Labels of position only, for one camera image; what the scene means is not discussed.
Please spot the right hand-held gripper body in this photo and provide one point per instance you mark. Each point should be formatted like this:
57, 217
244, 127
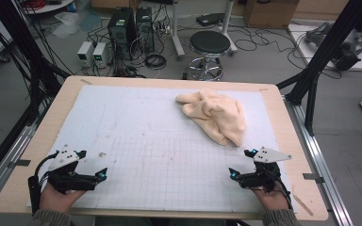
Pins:
265, 172

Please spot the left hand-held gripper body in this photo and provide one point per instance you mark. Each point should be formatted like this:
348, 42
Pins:
63, 175

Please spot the beige towel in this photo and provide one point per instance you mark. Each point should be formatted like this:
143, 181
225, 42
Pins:
215, 116

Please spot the person's left hand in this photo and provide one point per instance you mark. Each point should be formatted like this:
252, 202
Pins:
58, 201

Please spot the person's right hand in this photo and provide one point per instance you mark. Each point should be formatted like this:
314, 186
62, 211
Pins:
271, 199

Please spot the white gridded mat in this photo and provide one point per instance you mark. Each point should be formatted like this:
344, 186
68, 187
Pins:
144, 157

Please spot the thin wooden stick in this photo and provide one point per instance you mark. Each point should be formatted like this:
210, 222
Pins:
303, 205

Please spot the white power supply unit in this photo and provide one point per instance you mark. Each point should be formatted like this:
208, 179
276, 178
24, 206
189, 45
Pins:
85, 53
100, 55

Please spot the black round stool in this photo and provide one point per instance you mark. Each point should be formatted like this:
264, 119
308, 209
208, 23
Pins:
209, 42

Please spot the white board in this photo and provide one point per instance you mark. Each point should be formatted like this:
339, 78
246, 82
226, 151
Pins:
300, 44

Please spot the white desk leg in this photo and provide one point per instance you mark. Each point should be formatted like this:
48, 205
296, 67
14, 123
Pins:
176, 34
228, 28

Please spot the large black computer tower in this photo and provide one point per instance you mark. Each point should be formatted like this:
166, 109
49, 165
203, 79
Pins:
121, 29

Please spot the clear plastic sheet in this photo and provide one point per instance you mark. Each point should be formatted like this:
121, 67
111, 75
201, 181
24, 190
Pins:
67, 23

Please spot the flat black device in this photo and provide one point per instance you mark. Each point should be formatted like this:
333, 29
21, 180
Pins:
210, 19

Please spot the cardboard box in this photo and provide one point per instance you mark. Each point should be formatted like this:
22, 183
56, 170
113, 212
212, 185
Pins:
270, 14

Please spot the slim black computer tower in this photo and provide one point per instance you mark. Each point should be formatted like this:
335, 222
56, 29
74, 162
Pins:
145, 28

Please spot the round white table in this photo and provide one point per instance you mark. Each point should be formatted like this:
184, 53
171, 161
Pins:
48, 8

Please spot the black rail clamp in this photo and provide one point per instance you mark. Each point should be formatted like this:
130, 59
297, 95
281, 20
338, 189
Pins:
312, 177
20, 163

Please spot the aluminium rail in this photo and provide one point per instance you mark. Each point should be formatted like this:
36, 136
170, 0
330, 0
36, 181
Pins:
9, 160
323, 163

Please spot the black metal frame stand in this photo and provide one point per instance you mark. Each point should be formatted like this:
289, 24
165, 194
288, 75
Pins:
323, 53

